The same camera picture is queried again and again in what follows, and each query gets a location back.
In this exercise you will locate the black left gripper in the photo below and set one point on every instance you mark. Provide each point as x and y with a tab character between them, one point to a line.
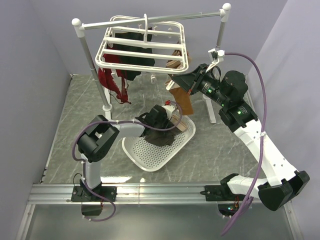
165	119

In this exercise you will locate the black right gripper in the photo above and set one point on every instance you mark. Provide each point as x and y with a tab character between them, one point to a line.
190	82

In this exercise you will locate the brown underwear with beige waistband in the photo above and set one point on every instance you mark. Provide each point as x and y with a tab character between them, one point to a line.
181	97

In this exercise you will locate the olive underwear with beige waistband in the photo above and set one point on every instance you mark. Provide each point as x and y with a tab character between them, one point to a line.
164	138

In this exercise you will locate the white square clip hanger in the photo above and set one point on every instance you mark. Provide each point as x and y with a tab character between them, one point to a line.
144	47

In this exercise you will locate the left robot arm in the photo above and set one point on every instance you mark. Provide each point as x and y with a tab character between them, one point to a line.
95	141

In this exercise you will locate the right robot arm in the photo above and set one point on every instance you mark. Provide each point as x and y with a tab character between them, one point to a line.
282	181

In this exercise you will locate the striped argyle sock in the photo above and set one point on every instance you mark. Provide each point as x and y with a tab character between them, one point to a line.
175	64

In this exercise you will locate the white perforated plastic tray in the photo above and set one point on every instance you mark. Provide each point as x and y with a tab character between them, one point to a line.
151	158

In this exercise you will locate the red lace bra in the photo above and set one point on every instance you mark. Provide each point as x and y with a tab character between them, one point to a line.
107	80

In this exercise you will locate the white clothes rack stand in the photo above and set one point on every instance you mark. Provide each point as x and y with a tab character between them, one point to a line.
80	29

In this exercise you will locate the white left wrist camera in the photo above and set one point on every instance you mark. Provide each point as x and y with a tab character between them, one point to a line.
171	109

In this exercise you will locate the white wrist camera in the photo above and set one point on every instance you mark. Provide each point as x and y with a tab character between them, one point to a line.
216	56
171	109

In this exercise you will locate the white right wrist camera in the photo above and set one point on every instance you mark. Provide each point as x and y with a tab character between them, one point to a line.
216	56

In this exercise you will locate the aluminium mounting rail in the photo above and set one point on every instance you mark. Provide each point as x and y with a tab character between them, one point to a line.
150	211

